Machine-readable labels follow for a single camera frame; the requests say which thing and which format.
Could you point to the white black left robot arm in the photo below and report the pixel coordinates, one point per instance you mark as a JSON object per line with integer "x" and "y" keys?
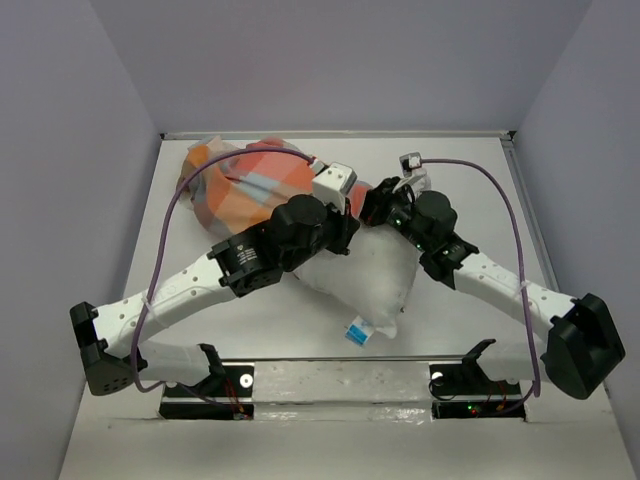
{"x": 115, "y": 340}

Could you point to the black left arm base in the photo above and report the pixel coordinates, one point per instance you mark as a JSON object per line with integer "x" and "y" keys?
{"x": 225, "y": 395}

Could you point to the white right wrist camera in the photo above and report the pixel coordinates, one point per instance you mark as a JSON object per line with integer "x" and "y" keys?
{"x": 415, "y": 175}

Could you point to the blue white pillow label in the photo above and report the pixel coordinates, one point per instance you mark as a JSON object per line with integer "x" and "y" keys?
{"x": 359, "y": 331}

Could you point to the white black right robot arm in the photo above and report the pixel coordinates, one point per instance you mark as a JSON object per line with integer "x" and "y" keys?
{"x": 573, "y": 342}

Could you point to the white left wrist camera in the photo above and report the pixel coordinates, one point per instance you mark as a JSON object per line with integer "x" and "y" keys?
{"x": 332, "y": 183}

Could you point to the multicolour checked pillowcase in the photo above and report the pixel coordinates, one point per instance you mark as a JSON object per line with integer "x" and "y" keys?
{"x": 234, "y": 194}

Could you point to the white pillow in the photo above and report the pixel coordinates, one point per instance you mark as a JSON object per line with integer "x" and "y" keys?
{"x": 374, "y": 279}

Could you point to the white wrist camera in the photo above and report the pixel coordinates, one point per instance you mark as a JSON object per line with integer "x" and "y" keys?
{"x": 415, "y": 175}
{"x": 332, "y": 183}

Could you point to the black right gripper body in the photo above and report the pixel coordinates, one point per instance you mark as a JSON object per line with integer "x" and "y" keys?
{"x": 398, "y": 212}

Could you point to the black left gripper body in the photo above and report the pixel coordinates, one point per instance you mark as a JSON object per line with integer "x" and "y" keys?
{"x": 332, "y": 237}

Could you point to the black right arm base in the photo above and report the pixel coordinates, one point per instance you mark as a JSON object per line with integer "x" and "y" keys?
{"x": 463, "y": 391}

